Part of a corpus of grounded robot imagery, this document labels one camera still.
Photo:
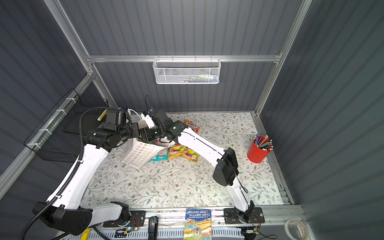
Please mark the red pencil cup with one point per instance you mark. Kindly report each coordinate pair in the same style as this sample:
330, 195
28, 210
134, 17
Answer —
261, 146

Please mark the black handle tool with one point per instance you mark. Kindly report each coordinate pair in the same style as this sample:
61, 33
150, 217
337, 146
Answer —
153, 228

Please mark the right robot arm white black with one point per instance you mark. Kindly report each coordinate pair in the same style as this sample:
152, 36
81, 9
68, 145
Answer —
223, 160

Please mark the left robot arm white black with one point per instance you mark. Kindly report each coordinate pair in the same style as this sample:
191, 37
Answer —
62, 210

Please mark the colourful book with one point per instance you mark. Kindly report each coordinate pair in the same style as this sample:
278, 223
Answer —
198, 224

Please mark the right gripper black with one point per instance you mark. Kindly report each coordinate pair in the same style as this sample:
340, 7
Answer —
146, 134

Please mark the yellow marker in basket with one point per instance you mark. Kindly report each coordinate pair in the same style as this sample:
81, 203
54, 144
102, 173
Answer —
102, 115

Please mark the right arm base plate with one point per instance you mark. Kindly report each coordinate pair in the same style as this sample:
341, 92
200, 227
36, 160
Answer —
234, 216

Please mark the black wire basket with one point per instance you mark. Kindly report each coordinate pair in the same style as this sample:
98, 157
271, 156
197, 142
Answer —
56, 138

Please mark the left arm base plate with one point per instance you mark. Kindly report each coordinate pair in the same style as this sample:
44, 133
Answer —
137, 219

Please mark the white wire mesh basket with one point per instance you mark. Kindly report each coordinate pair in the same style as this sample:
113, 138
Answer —
187, 73

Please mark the teal snack packet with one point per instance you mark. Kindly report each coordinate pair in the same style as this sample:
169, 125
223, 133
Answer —
162, 156

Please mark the white paper gift bag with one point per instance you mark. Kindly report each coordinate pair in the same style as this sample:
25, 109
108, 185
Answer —
138, 153

